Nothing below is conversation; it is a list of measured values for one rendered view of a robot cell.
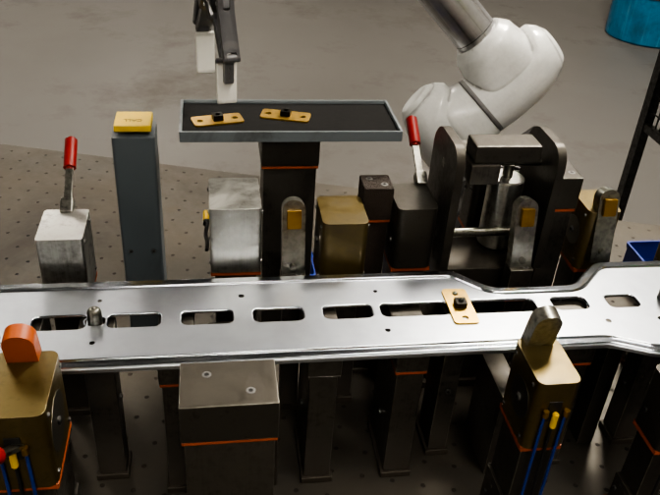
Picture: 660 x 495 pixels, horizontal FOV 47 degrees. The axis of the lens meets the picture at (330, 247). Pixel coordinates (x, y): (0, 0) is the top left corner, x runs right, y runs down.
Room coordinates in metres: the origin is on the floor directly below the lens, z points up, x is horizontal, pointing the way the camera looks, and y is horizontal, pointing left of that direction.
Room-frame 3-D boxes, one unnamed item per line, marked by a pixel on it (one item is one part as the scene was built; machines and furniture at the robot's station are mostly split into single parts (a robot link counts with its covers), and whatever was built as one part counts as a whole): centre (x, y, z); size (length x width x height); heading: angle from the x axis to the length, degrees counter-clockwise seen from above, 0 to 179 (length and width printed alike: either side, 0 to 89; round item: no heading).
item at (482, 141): (1.14, -0.26, 0.94); 0.18 x 0.13 x 0.49; 100
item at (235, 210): (1.03, 0.16, 0.90); 0.13 x 0.08 x 0.41; 10
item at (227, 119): (1.17, 0.20, 1.17); 0.08 x 0.04 x 0.01; 114
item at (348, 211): (1.06, -0.01, 0.89); 0.12 x 0.08 x 0.38; 10
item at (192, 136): (1.21, 0.09, 1.16); 0.37 x 0.14 x 0.02; 100
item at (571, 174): (1.17, -0.38, 0.91); 0.07 x 0.05 x 0.42; 10
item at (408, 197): (1.12, -0.13, 0.89); 0.12 x 0.07 x 0.38; 10
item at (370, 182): (1.11, -0.07, 0.90); 0.05 x 0.05 x 0.40; 10
